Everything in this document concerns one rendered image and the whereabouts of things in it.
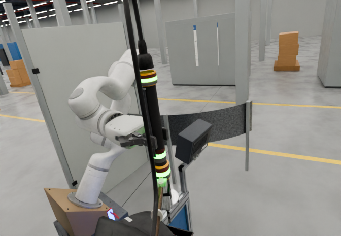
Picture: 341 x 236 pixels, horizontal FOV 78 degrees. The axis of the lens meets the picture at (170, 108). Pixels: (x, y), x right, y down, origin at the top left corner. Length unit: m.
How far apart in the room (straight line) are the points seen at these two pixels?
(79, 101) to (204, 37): 6.08
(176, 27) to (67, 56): 4.90
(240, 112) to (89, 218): 1.95
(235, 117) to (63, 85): 1.89
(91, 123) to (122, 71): 0.25
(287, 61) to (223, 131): 6.19
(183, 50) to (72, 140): 5.07
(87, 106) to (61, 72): 1.72
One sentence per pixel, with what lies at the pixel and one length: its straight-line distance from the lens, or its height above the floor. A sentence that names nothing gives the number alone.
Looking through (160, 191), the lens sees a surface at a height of 1.52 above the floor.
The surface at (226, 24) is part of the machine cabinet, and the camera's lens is 6.40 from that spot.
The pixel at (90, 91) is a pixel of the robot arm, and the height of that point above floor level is 1.73.
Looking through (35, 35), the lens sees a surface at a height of 1.94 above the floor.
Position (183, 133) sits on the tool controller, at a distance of 1.32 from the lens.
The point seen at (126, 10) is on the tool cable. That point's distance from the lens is 0.38.
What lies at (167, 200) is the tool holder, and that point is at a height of 1.46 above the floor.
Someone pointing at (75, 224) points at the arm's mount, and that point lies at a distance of 1.22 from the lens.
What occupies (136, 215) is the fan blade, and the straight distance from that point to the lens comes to 0.97.
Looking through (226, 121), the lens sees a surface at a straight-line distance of 2.53.
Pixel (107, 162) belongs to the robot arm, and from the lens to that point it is 1.23.
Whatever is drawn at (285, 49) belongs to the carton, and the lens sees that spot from 8.41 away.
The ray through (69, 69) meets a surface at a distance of 2.37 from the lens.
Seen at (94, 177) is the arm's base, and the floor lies 1.18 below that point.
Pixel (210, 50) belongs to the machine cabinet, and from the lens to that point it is 6.56.
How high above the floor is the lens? 1.87
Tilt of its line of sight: 21 degrees down
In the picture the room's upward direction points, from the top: 7 degrees counter-clockwise
